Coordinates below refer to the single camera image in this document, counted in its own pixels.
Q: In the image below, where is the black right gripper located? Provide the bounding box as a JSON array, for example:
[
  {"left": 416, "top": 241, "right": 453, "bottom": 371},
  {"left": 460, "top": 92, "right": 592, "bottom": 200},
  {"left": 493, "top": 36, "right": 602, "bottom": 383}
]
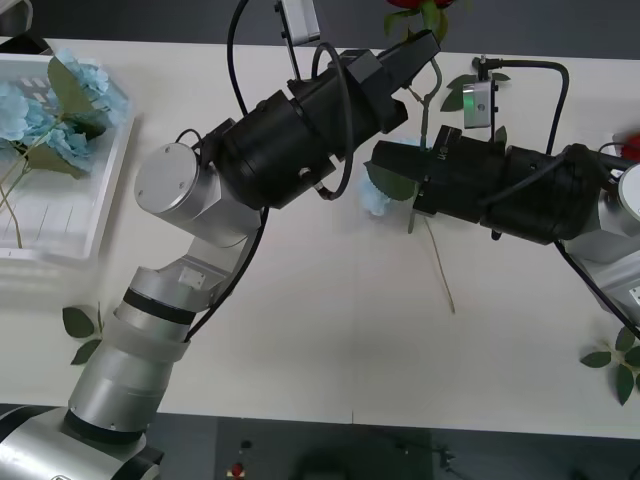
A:
[{"left": 368, "top": 126, "right": 509, "bottom": 224}]

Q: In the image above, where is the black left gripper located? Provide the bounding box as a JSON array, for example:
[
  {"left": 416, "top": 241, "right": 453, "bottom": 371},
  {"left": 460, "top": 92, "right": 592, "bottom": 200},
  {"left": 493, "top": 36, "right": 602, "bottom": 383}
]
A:
[{"left": 286, "top": 29, "right": 442, "bottom": 154}]

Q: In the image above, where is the black left wrist camera cable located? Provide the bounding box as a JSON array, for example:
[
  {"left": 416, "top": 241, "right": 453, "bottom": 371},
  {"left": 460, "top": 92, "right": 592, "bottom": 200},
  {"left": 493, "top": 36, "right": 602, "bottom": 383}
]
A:
[{"left": 227, "top": 0, "right": 355, "bottom": 202}]

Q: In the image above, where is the pale grey left wrist camera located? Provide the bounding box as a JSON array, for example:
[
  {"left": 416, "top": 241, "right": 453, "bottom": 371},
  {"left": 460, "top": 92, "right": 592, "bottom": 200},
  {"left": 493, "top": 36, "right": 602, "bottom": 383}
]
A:
[{"left": 273, "top": 0, "right": 321, "bottom": 49}]

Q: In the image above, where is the black flat box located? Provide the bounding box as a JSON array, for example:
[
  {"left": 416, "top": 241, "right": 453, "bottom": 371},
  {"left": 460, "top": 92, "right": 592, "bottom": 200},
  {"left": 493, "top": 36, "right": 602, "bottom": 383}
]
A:
[{"left": 0, "top": 35, "right": 54, "bottom": 56}]

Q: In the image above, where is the shallow white plastic box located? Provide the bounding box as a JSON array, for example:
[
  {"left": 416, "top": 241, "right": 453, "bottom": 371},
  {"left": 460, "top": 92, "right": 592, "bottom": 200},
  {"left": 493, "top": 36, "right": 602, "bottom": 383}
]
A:
[{"left": 0, "top": 52, "right": 145, "bottom": 266}]

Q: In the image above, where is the pale grey right wrist camera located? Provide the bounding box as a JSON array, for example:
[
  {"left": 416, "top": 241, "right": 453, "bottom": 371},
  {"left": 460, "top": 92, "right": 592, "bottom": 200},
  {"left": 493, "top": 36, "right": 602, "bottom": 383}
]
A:
[{"left": 462, "top": 81, "right": 499, "bottom": 130}]

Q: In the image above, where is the pale grey wrist camera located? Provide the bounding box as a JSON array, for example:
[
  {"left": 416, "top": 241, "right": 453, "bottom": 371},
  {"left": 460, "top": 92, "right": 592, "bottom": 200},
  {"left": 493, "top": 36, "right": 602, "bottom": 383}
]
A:
[
  {"left": 462, "top": 81, "right": 499, "bottom": 130},
  {"left": 273, "top": 0, "right": 321, "bottom": 49}
]

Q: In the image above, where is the loose green leaf twig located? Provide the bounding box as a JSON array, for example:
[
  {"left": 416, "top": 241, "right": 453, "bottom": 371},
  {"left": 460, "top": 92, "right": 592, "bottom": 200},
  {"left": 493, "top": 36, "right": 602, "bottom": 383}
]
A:
[
  {"left": 62, "top": 302, "right": 105, "bottom": 366},
  {"left": 439, "top": 72, "right": 512, "bottom": 112},
  {"left": 579, "top": 326, "right": 640, "bottom": 406}
]

